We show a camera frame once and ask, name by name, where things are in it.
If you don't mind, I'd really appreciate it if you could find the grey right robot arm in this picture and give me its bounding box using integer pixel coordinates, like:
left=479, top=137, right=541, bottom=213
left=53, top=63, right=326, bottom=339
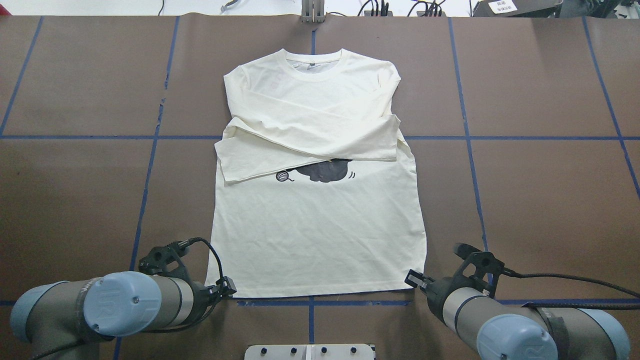
left=404, top=269, right=631, bottom=360

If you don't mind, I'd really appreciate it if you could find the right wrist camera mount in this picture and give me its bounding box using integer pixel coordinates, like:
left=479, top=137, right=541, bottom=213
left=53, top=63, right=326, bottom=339
left=452, top=243, right=505, bottom=298

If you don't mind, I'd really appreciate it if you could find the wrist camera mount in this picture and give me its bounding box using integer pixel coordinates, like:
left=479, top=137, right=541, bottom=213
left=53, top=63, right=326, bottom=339
left=137, top=240, right=192, bottom=281
left=452, top=243, right=505, bottom=298

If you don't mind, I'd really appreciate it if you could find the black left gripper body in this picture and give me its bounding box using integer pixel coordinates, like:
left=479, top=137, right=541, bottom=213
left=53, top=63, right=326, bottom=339
left=182, top=280, right=223, bottom=328

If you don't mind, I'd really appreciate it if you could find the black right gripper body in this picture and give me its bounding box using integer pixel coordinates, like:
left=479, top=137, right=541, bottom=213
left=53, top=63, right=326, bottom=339
left=423, top=277, right=466, bottom=321

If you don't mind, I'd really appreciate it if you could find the black camera cable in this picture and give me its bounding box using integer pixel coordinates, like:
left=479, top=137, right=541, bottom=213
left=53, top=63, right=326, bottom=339
left=187, top=237, right=225, bottom=288
left=502, top=269, right=640, bottom=311

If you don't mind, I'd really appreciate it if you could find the aluminium frame post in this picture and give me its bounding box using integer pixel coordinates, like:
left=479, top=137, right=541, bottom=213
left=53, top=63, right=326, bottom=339
left=301, top=0, right=326, bottom=24

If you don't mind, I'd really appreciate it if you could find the black right camera cable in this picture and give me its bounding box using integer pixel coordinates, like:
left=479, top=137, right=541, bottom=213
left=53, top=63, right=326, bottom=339
left=502, top=269, right=640, bottom=311

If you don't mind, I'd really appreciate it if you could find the cream long sleeve shirt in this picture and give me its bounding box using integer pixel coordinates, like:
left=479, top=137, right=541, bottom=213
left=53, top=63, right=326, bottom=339
left=206, top=48, right=428, bottom=299

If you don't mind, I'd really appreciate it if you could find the black left camera cable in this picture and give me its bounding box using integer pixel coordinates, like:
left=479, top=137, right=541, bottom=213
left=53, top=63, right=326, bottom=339
left=187, top=237, right=225, bottom=288

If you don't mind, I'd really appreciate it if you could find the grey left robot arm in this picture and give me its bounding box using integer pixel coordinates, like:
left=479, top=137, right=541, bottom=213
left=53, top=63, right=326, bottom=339
left=10, top=271, right=236, bottom=360

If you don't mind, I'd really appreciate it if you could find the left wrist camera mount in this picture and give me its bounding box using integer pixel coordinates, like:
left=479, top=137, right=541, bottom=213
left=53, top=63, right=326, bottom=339
left=137, top=240, right=192, bottom=281

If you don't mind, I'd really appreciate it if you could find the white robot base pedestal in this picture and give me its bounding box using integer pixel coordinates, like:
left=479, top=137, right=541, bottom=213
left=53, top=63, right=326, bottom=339
left=243, top=343, right=377, bottom=360

